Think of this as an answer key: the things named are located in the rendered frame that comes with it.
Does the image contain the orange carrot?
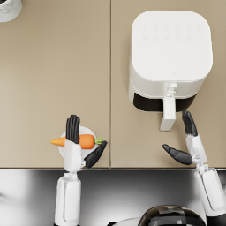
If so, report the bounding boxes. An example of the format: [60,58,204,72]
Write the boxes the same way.
[50,133,104,150]

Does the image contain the small white round plate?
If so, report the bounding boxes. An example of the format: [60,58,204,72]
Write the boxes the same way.
[57,125,98,161]

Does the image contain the white marbled pot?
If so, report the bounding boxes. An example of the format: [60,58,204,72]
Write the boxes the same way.
[0,0,23,24]

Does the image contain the white air fryer body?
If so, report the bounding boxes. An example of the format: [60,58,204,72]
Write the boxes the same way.
[128,10,214,99]

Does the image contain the air fryer drawer with handle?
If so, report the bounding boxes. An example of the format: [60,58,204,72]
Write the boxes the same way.
[128,82,198,132]

